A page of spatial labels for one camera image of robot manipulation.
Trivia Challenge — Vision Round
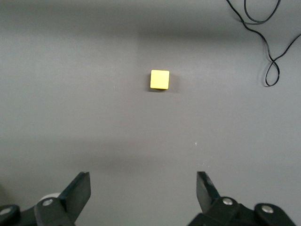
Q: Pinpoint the yellow cube block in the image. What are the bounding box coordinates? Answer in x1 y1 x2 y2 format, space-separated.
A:
149 69 170 90

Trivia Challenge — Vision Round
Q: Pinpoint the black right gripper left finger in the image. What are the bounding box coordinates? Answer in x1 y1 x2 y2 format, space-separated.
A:
0 171 91 226

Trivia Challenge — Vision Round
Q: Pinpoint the thin black loose cable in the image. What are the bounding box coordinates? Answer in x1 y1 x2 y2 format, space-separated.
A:
225 0 301 87

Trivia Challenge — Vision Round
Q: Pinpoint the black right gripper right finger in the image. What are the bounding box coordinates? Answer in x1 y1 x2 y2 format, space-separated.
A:
188 171 295 226

